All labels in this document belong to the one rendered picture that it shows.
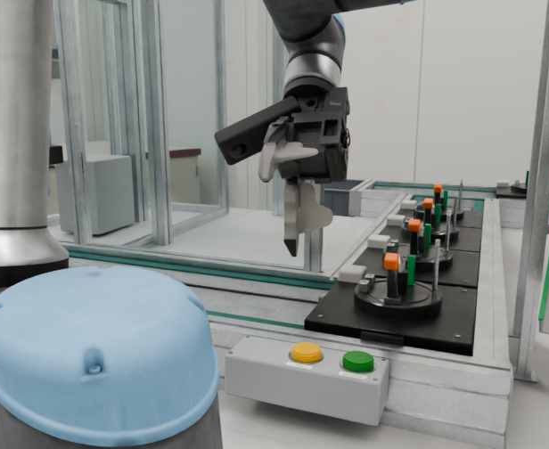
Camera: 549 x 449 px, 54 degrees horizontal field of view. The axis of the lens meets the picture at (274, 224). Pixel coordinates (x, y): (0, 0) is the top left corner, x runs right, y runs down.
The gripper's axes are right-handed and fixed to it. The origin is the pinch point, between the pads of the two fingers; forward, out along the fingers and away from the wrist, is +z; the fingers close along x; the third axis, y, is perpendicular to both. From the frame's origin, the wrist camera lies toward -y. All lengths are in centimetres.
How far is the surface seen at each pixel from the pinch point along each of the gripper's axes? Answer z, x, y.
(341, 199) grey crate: -135, 175, -23
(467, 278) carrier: -18, 45, 24
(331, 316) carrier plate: -1.4, 27.3, 2.5
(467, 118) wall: -259, 246, 50
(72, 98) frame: -50, 22, -58
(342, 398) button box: 13.2, 19.3, 6.2
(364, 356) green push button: 7.9, 18.8, 8.6
